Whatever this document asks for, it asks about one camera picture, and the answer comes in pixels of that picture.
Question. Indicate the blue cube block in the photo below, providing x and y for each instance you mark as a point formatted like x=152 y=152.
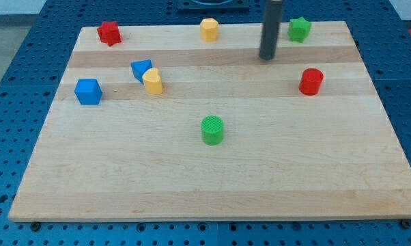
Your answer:
x=88 y=91

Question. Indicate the red cylinder block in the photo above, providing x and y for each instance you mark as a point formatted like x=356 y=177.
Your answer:
x=311 y=81

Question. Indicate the green cylinder block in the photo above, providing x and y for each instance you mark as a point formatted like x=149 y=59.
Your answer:
x=212 y=130

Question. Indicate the red star block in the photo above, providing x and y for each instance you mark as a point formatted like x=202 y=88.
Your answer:
x=109 y=33

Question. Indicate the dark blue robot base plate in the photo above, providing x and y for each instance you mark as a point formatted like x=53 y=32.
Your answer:
x=188 y=5

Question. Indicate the yellow hexagon block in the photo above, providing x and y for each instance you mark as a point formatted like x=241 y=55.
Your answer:
x=209 y=29

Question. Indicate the green star block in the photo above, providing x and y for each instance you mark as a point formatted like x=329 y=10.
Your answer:
x=299 y=29

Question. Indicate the wooden board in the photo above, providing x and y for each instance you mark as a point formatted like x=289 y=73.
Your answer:
x=140 y=157

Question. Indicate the yellow heart block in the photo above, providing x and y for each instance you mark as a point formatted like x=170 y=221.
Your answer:
x=152 y=81

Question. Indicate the blue triangle block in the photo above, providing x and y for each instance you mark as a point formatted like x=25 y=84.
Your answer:
x=139 y=68

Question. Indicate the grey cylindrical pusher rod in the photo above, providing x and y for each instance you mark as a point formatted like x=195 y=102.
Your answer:
x=273 y=14

